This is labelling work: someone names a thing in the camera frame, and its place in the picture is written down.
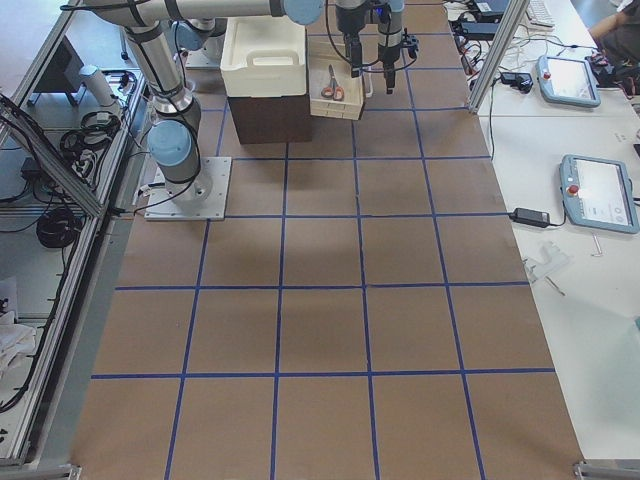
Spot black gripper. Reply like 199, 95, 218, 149
343, 30, 362, 78
378, 28, 419, 94

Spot grey orange scissors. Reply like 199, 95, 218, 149
321, 64, 345, 102

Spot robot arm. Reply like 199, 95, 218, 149
335, 0, 370, 78
60, 0, 418, 132

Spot wooden drawer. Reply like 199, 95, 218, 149
307, 40, 365, 120

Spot white plastic tray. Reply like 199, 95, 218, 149
220, 16, 307, 98

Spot black power adapter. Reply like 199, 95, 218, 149
450, 20, 499, 41

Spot upper teach pendant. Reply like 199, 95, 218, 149
536, 55, 601, 108

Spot teach pendant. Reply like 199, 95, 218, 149
536, 55, 601, 108
559, 154, 639, 234

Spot black adapter on desk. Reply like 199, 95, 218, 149
509, 207, 551, 228

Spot lower teach pendant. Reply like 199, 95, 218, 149
559, 154, 639, 234

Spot clear plastic part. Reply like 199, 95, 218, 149
522, 241, 571, 284

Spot metal hex key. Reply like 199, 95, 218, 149
591, 233, 603, 258

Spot white drawer handle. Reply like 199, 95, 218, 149
362, 67, 374, 99

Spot right aluminium frame post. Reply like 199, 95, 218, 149
468, 0, 529, 114

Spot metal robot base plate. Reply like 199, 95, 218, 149
144, 157, 232, 221

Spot aluminium cage frame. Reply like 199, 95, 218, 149
1, 1, 131, 468

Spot black cable coil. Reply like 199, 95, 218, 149
37, 207, 81, 250

